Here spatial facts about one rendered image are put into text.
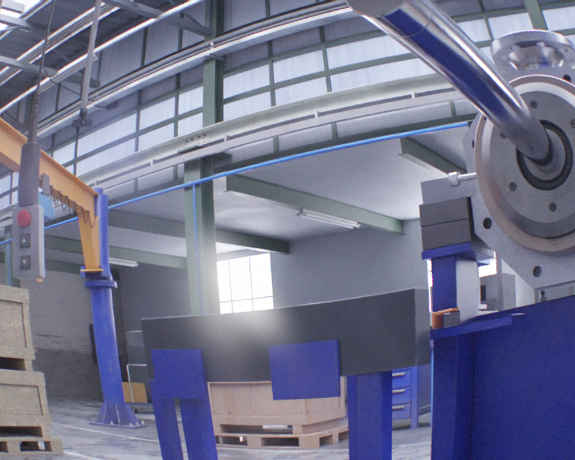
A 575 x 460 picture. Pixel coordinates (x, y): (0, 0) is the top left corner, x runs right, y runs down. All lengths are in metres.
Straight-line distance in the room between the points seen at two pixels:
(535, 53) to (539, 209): 0.43
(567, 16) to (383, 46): 2.90
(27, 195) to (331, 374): 0.64
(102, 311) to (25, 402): 3.94
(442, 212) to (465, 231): 0.07
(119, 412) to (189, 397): 7.45
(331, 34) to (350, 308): 8.61
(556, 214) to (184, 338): 0.80
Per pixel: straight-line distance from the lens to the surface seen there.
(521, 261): 1.54
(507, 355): 1.68
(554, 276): 1.52
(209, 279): 9.72
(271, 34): 9.90
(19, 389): 5.31
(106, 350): 9.00
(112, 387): 9.00
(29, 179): 1.28
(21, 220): 1.25
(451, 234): 1.59
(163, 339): 1.63
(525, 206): 1.39
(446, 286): 1.59
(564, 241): 1.41
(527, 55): 1.66
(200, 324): 1.56
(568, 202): 1.37
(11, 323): 5.37
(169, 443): 2.17
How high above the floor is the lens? 0.75
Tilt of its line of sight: 10 degrees up
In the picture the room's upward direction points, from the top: 4 degrees counter-clockwise
